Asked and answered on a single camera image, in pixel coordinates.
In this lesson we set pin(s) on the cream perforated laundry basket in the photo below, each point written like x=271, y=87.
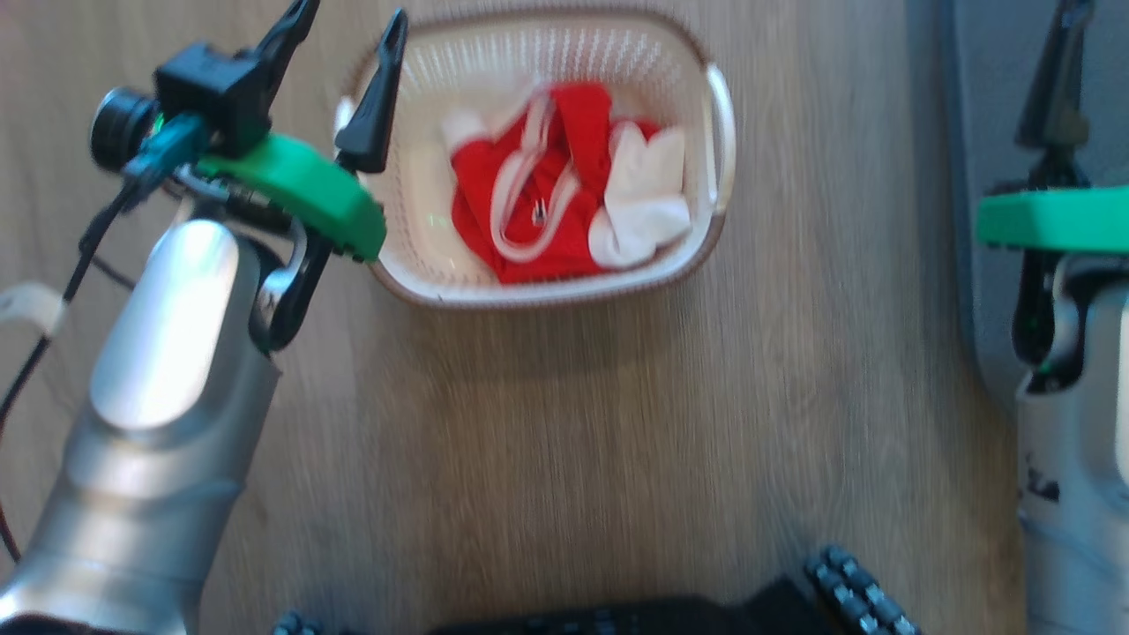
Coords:
x=419, y=207

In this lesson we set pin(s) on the red shirt with white sleeves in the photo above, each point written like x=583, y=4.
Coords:
x=648, y=205

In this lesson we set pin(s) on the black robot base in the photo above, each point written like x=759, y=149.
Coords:
x=617, y=617

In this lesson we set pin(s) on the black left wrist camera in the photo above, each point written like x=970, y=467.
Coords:
x=207, y=88

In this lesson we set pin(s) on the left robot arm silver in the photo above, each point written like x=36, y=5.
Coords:
x=150, y=441

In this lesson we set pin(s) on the red shorts with number print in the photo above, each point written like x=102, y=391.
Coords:
x=560, y=242

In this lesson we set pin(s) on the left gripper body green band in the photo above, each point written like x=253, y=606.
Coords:
x=309, y=190

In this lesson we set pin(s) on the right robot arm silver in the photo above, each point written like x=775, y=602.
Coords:
x=1085, y=459

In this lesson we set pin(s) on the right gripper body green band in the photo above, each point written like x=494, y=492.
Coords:
x=1050, y=219

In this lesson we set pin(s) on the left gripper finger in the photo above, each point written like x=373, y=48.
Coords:
x=287, y=40
x=375, y=115

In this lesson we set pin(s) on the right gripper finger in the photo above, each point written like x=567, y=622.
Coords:
x=1057, y=79

